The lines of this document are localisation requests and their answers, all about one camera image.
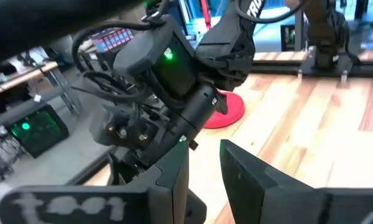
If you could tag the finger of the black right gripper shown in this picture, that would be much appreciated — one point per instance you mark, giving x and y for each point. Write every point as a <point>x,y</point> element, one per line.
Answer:
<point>124,168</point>

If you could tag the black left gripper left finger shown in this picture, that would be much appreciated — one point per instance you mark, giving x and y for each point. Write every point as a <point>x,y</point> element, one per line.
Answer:
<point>161,193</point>

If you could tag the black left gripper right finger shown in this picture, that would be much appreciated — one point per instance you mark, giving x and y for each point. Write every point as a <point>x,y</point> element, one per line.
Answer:
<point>267,196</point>

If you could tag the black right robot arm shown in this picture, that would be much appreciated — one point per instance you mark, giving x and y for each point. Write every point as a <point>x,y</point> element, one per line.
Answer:
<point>226,40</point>

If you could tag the red articulated desk lamp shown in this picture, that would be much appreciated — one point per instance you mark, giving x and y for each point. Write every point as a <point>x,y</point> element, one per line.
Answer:
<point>233,112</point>

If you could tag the black box with green light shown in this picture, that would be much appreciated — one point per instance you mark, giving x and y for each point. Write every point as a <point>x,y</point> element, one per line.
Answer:
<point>36,130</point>

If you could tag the row of colourful boxes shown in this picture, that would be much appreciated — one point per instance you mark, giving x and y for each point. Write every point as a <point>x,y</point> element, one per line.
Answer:
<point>111,40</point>

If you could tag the wooden workbench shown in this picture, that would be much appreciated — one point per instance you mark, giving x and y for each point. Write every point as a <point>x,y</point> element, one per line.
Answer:
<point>18,79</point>

